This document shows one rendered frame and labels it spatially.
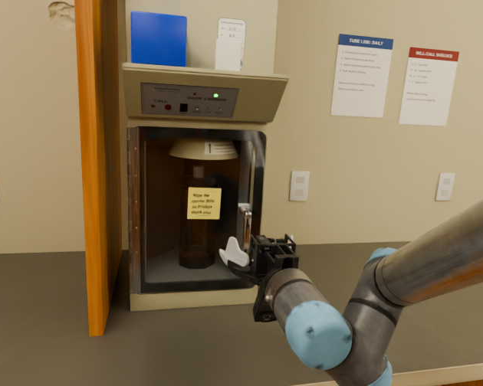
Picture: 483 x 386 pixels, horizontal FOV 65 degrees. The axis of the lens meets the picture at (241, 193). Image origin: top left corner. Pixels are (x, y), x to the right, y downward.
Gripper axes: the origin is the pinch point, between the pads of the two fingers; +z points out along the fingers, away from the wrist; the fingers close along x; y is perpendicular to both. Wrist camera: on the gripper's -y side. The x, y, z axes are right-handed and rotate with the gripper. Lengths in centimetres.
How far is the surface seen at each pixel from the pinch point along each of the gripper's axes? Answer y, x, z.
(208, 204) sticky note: 6.9, 8.4, 12.5
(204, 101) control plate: 30.5, 10.9, 7.2
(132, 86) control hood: 32.6, 25.0, 5.2
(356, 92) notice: 36, -50, 57
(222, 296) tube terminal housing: -17.9, 3.8, 13.7
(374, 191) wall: -1, -63, 57
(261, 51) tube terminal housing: 41.9, -2.4, 13.7
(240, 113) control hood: 28.3, 2.7, 9.5
